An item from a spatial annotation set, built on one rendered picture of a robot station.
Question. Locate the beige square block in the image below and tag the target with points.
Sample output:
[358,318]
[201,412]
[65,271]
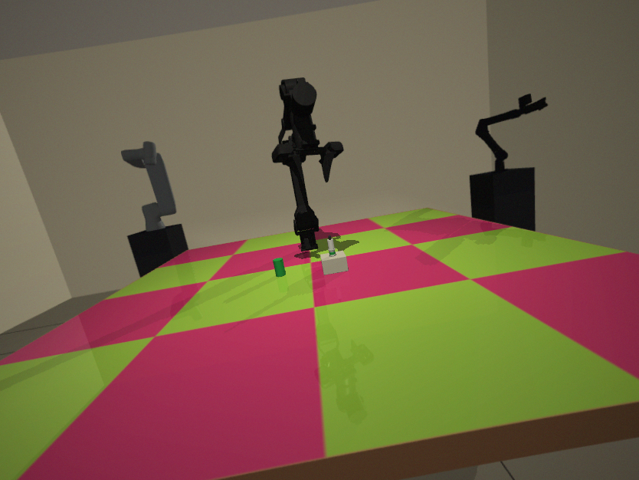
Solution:
[334,264]

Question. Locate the dark green marker cap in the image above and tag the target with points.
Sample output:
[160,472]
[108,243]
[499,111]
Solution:
[279,267]

